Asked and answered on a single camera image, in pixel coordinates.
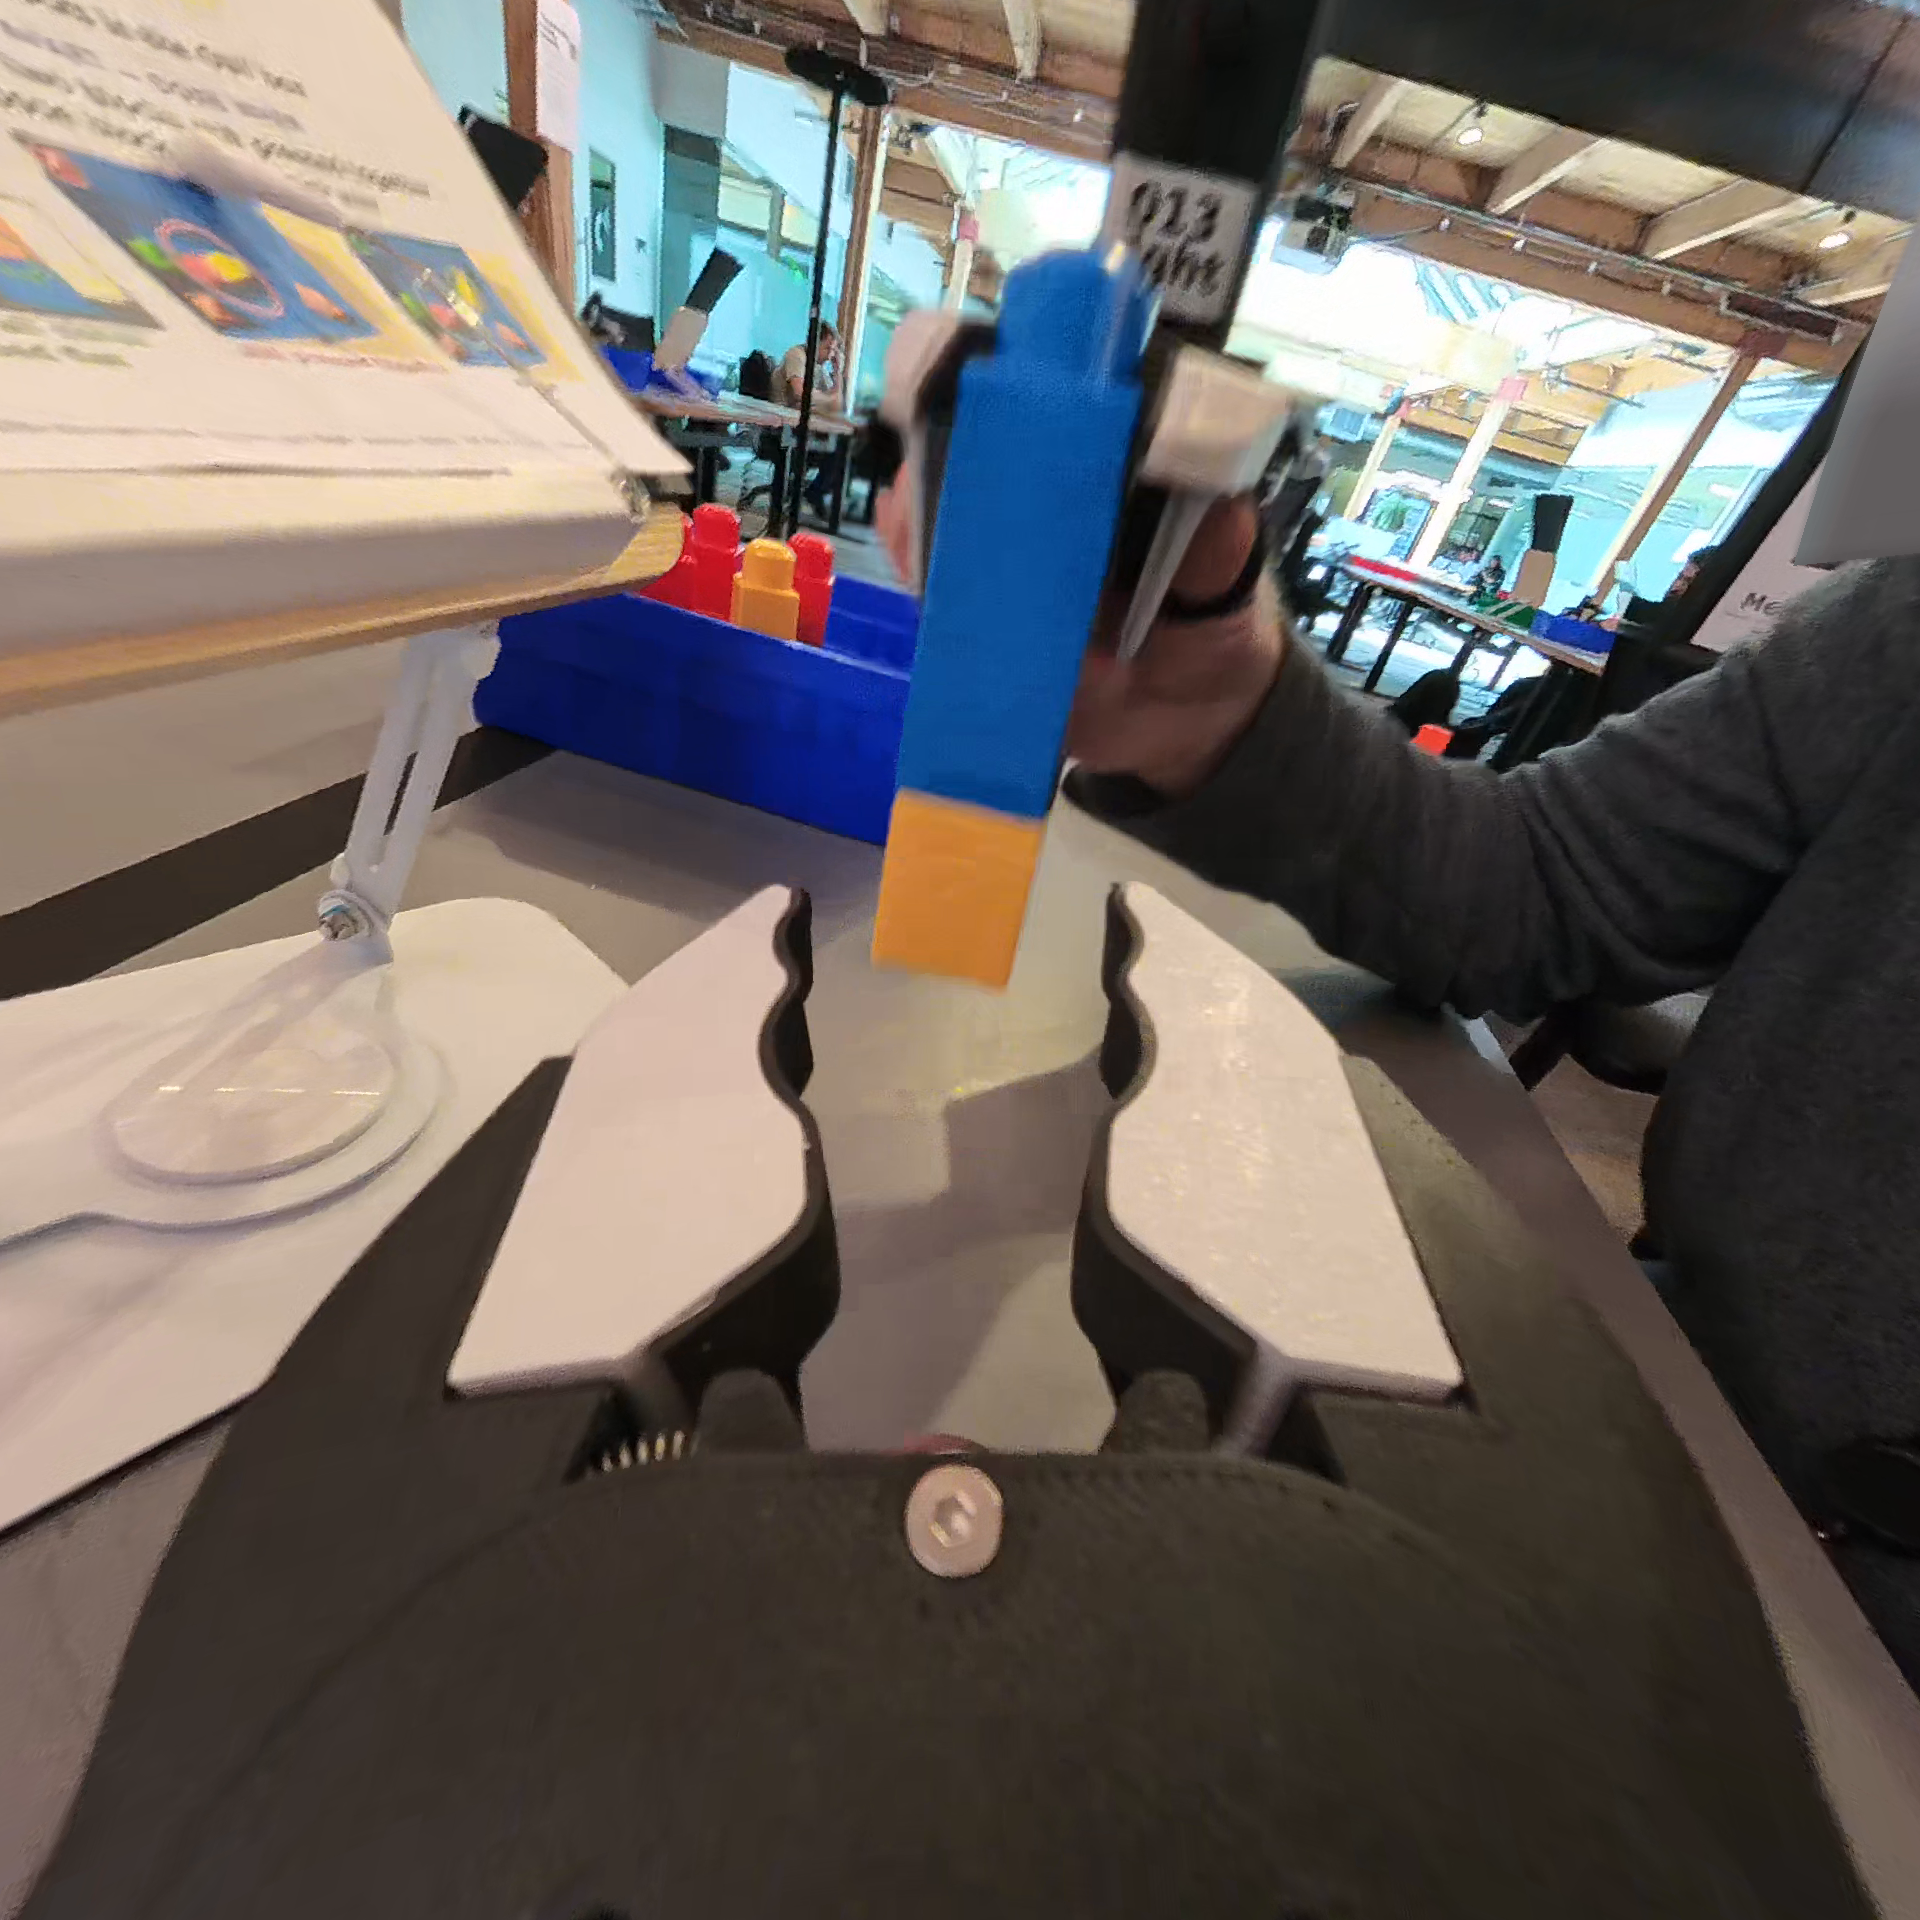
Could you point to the person's right hand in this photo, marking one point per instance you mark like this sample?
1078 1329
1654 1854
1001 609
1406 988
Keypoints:
1184 704

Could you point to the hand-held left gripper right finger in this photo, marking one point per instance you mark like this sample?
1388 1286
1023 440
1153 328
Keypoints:
1277 1200

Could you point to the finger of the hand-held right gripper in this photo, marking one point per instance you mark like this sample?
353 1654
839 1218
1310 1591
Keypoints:
1224 428
937 359

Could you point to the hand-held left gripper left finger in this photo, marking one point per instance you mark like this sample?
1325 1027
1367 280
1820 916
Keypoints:
646 1171

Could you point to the blue plastic bin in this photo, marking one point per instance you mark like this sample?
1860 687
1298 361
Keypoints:
676 721

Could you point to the black tripod pole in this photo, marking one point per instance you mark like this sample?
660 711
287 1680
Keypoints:
818 300

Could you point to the grey desk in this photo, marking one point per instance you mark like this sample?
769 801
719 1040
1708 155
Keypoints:
960 1231

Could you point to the person's torso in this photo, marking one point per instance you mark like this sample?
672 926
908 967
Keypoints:
1799 975

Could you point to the red building block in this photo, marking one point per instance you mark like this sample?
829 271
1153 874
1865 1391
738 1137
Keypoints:
813 586
698 578

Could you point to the white instruction booklet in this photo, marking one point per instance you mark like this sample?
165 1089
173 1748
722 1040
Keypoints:
225 375

